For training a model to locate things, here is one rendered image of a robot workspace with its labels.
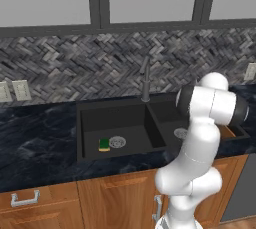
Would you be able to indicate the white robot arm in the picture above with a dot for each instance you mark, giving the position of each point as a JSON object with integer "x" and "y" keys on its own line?
{"x": 200, "y": 146}

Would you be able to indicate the black double sink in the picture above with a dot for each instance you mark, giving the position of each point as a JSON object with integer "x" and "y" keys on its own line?
{"x": 133, "y": 119}

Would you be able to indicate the green and yellow sponge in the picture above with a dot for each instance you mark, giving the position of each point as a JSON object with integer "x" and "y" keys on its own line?
{"x": 104, "y": 144}

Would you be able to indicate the dark grey tap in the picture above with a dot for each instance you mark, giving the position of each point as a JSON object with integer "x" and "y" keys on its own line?
{"x": 145, "y": 86}

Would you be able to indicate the wooden drawer front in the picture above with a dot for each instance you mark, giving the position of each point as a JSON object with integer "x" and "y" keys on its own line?
{"x": 56, "y": 193}

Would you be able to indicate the grey dishwasher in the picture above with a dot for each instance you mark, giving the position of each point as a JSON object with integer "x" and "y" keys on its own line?
{"x": 241, "y": 189}

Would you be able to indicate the white wall socket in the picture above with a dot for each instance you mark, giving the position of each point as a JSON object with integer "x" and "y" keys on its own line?
{"x": 250, "y": 72}
{"x": 22, "y": 90}
{"x": 4, "y": 92}

